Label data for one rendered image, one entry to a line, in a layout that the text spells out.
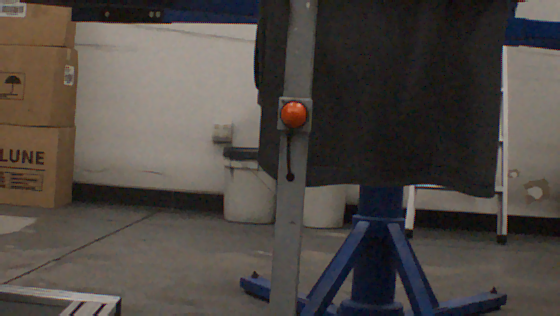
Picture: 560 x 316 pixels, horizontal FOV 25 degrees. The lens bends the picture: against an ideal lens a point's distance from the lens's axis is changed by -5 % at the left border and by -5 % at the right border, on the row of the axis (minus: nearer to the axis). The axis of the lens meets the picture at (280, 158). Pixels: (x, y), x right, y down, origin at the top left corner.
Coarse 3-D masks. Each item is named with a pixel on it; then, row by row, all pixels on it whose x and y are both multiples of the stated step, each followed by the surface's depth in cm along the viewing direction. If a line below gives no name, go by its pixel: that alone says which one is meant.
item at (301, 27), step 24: (312, 0) 195; (288, 24) 196; (312, 24) 196; (288, 48) 196; (312, 48) 196; (288, 72) 196; (312, 72) 199; (288, 96) 196; (288, 192) 197; (288, 216) 197; (288, 240) 197; (288, 264) 198; (288, 288) 198; (288, 312) 198
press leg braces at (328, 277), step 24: (360, 240) 349; (384, 240) 353; (408, 240) 371; (336, 264) 345; (408, 264) 344; (312, 288) 391; (336, 288) 341; (408, 288) 340; (312, 312) 334; (432, 312) 334
